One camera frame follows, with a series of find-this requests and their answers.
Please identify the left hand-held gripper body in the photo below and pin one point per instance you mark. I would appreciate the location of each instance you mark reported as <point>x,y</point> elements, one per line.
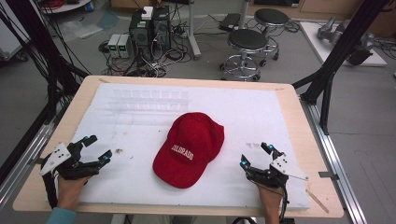
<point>74,169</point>

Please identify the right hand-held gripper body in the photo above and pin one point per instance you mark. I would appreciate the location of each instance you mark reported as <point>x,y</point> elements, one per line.
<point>271,177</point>

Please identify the red baseball cap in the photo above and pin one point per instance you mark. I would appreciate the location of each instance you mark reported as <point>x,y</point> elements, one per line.
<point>190,146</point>

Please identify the person's right hand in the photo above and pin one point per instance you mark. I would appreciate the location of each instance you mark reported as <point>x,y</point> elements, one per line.
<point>272,200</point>

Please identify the person's left hand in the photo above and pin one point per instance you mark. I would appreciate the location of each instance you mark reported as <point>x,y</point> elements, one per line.
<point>68,193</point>

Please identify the white foam mat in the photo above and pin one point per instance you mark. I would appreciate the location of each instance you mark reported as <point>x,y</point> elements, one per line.
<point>140,174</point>

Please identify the thin wooden stick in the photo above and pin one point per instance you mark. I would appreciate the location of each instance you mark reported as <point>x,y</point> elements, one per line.
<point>318,202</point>

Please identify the clear plastic divided tray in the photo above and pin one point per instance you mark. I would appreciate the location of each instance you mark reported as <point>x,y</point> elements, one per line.
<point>149,99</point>

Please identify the white box power supply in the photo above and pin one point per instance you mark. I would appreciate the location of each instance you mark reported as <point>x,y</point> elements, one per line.
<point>125,46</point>
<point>113,45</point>

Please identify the black round stool chrome base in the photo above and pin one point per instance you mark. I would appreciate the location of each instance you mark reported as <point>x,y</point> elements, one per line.
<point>247,40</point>
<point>271,17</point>

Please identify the clear plastic sheet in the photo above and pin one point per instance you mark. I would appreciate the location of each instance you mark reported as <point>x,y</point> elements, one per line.
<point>79,31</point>

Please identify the white floor platform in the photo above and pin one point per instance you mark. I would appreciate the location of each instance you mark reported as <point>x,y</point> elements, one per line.
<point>314,40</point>

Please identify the black computer tower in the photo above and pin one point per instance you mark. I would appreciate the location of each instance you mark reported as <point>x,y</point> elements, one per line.
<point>162,28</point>
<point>140,34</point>

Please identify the grey equipment case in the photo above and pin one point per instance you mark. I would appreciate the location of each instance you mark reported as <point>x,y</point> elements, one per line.
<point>11,43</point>

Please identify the flat black device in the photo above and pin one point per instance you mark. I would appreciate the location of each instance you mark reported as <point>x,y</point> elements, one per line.
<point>229,21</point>

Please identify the round white table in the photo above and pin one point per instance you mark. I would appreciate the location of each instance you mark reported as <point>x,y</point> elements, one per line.
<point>67,7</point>

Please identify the small white box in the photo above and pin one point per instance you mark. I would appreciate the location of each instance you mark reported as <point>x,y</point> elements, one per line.
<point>147,13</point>

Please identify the aluminium rail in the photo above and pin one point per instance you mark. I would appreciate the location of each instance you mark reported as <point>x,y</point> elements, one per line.
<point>21,168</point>
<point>336,161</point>

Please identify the grey metal bracket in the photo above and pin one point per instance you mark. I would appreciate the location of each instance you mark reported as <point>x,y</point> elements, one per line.
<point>328,175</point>

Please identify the black metal frame strut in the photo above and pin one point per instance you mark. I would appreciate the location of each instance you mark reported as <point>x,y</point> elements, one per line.
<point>339,53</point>
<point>40,46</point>

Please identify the grey metal post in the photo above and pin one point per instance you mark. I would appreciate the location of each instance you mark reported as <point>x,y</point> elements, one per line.
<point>193,31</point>

